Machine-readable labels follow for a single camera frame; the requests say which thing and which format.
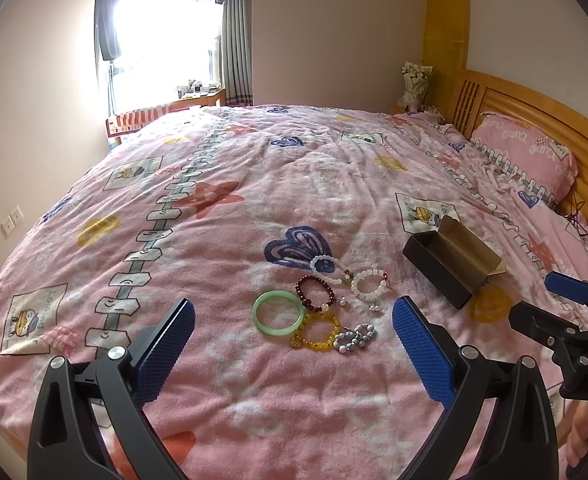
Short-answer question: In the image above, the grey pearl bead bracelet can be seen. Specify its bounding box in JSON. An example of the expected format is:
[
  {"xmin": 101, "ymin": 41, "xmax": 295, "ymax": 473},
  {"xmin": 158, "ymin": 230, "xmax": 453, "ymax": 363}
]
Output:
[{"xmin": 331, "ymin": 322, "xmax": 377, "ymax": 358}]

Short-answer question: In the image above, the white bead bracelet long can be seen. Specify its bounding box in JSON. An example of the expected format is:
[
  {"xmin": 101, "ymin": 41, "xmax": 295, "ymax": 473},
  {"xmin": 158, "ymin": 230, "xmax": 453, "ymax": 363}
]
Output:
[{"xmin": 309, "ymin": 255, "xmax": 353, "ymax": 287}]

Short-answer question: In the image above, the green jade bangle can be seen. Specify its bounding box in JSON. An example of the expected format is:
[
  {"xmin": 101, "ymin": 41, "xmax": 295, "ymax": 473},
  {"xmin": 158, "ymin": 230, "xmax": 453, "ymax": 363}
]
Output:
[{"xmin": 251, "ymin": 289, "xmax": 305, "ymax": 337}]

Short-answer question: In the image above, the black cardboard jewelry box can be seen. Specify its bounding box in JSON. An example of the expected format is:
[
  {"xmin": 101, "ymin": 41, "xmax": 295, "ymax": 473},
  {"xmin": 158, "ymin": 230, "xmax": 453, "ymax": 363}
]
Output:
[{"xmin": 402, "ymin": 216, "xmax": 507, "ymax": 310}]

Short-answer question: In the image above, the pink pillow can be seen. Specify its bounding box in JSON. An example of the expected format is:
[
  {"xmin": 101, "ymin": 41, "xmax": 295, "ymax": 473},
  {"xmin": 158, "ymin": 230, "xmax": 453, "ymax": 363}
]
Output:
[{"xmin": 471, "ymin": 112, "xmax": 578, "ymax": 209}]

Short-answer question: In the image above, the wooden headboard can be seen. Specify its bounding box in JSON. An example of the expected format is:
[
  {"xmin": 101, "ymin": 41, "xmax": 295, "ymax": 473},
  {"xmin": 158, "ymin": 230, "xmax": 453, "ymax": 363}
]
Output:
[{"xmin": 446, "ymin": 70, "xmax": 588, "ymax": 221}]

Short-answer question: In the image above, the pink patterned bed blanket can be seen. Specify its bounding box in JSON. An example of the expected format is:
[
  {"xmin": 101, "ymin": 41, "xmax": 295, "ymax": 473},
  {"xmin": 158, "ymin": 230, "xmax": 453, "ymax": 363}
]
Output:
[{"xmin": 0, "ymin": 106, "xmax": 588, "ymax": 479}]

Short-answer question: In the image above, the wooden desk by window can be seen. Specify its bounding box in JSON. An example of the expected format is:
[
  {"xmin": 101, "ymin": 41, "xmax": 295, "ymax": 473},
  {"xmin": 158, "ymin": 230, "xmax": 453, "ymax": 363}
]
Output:
[{"xmin": 169, "ymin": 88, "xmax": 225, "ymax": 112}]

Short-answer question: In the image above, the grey striped curtain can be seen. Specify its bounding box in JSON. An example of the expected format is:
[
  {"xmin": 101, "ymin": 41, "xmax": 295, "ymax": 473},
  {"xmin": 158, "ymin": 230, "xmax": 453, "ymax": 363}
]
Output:
[{"xmin": 216, "ymin": 0, "xmax": 253, "ymax": 106}]

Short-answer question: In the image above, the white bead bracelet with charm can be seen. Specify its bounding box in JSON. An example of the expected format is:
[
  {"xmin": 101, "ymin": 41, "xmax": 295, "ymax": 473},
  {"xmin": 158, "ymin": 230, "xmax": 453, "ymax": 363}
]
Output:
[{"xmin": 349, "ymin": 268, "xmax": 391, "ymax": 313}]

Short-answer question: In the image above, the yellow amber bead bracelet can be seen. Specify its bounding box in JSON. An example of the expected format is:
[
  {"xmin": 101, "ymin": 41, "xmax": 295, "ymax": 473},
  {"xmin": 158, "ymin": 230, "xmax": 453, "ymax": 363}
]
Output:
[{"xmin": 289, "ymin": 310, "xmax": 343, "ymax": 352}]

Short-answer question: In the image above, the white wall switch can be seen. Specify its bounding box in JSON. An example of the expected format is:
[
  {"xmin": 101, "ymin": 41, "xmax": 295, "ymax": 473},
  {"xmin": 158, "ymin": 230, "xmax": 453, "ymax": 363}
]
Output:
[{"xmin": 1, "ymin": 206, "xmax": 24, "ymax": 237}]

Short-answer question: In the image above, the dark red bead bracelet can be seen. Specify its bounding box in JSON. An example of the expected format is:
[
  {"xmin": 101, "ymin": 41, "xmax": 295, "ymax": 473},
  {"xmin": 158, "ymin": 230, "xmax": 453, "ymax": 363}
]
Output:
[{"xmin": 294, "ymin": 273, "xmax": 334, "ymax": 313}]

